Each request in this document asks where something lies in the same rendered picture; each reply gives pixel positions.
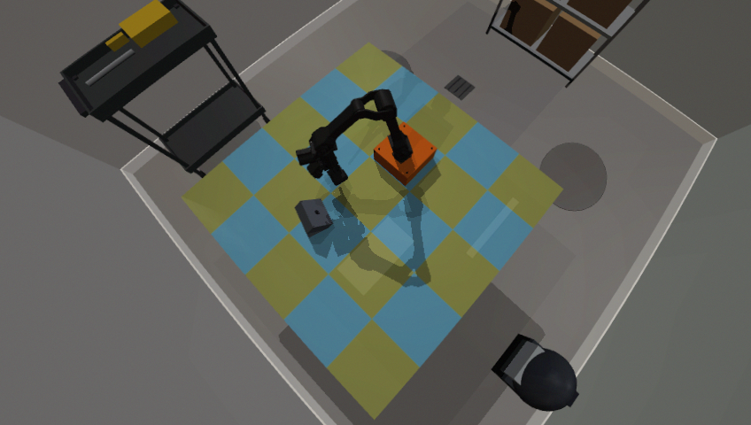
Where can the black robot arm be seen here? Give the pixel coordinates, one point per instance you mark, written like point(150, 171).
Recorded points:
point(323, 140)

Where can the dark grey square panel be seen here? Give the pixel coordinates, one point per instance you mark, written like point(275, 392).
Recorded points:
point(313, 216)

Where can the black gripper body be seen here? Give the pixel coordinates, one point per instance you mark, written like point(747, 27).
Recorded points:
point(338, 176)

